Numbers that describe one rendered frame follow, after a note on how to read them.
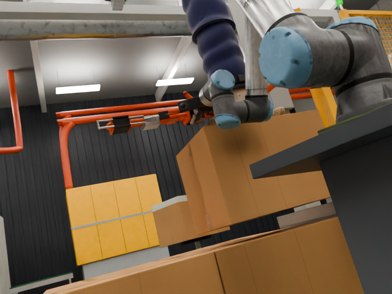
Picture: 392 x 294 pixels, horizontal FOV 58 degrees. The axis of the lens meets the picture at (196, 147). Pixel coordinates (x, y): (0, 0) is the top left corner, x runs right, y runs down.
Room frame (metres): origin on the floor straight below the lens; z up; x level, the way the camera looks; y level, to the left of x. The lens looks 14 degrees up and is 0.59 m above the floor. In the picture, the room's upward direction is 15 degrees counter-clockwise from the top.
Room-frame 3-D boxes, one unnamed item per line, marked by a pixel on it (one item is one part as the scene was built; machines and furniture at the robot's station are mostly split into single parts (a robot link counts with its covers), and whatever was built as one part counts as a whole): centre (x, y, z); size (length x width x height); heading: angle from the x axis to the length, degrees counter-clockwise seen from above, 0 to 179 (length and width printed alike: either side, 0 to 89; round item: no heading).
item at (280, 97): (2.94, -0.81, 1.62); 0.20 x 0.05 x 0.30; 114
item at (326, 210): (1.80, -0.50, 0.58); 0.70 x 0.03 x 0.06; 24
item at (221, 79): (1.30, -0.15, 1.14); 0.12 x 0.09 x 0.10; 24
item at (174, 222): (3.61, 0.22, 0.82); 0.60 x 0.40 x 0.40; 137
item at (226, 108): (1.30, -0.15, 1.03); 0.12 x 0.09 x 0.12; 113
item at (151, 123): (1.49, 0.17, 1.14); 0.07 x 0.07 x 0.04; 25
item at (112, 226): (8.95, 2.36, 1.24); 2.22 x 0.91 x 2.48; 113
